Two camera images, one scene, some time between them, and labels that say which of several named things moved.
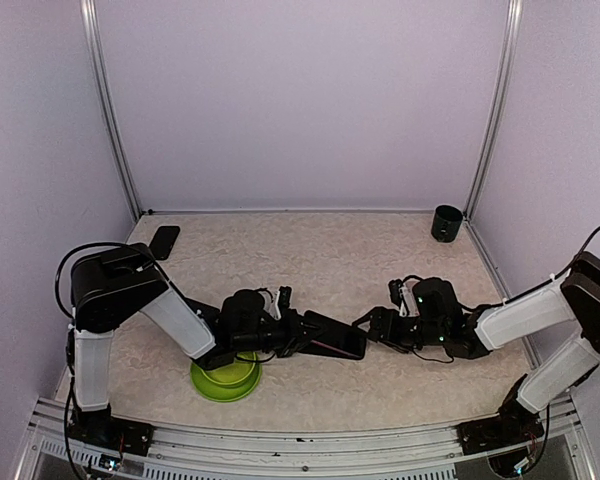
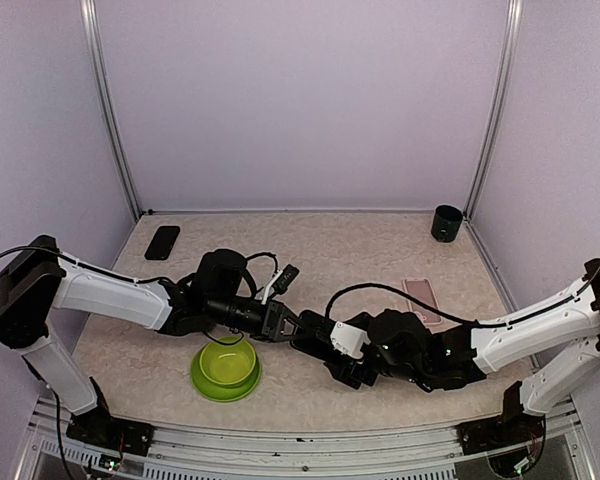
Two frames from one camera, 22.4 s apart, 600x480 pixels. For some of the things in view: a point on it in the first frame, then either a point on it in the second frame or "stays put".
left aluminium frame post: x=91 y=27 stays put
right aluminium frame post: x=497 y=105 stays put
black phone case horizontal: x=163 y=242 stays put
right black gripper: x=389 y=333 → x=350 y=375
